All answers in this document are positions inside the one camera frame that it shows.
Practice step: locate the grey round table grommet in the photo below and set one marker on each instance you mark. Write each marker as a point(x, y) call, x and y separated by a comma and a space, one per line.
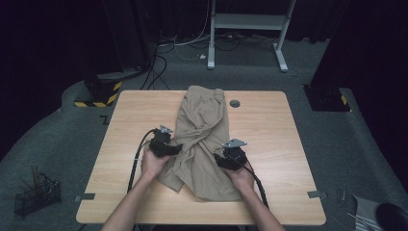
point(234, 103)

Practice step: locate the black round object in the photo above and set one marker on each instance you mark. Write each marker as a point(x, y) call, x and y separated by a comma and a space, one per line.
point(393, 218)

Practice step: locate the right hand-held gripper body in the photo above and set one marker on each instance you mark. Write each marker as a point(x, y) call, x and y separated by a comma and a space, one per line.
point(235, 157)

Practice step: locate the grey striped sheet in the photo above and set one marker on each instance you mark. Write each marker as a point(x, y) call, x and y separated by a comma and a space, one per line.
point(365, 211)

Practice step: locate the person's right hand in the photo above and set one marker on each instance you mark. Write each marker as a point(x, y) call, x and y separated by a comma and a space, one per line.
point(243, 179)

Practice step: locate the white metal stand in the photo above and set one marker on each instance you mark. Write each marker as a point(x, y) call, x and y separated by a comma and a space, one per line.
point(248, 20)

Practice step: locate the person's left hand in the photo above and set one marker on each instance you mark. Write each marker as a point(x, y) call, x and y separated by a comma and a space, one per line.
point(152, 166)

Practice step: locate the black base with yellow stripes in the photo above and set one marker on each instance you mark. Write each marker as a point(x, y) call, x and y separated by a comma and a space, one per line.
point(102, 93)

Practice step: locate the beige pants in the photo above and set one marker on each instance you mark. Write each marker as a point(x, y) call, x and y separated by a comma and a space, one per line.
point(202, 128)

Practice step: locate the black base with yellow mark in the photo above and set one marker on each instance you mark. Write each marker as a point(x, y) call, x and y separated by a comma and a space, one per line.
point(325, 99)

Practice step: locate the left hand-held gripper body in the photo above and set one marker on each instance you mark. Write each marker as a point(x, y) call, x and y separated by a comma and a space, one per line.
point(160, 144)

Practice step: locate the grey tape piece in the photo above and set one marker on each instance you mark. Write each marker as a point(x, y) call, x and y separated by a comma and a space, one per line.
point(316, 194)
point(86, 196)

